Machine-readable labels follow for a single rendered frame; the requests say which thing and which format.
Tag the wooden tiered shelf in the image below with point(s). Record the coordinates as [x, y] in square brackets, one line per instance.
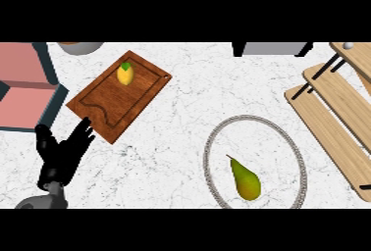
[338, 117]

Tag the green pear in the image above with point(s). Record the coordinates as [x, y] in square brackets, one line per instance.
[246, 180]

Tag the brown wooden cutting board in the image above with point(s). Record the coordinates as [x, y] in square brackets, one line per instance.
[117, 95]

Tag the pink and teal box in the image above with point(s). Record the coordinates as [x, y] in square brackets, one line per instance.
[27, 88]

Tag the round white placemat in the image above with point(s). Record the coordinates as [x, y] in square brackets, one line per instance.
[256, 163]

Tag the grey appliance with black legs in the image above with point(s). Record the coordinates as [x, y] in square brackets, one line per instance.
[271, 48]

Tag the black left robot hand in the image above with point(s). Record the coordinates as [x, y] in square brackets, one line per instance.
[61, 153]

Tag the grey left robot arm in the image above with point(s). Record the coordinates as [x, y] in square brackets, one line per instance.
[47, 198]

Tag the yellow fruit with green leaf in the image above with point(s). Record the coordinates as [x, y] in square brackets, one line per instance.
[126, 74]

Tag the grey round pot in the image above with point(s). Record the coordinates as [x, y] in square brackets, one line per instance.
[81, 47]

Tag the small white ball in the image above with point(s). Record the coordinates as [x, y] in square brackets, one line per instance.
[348, 45]

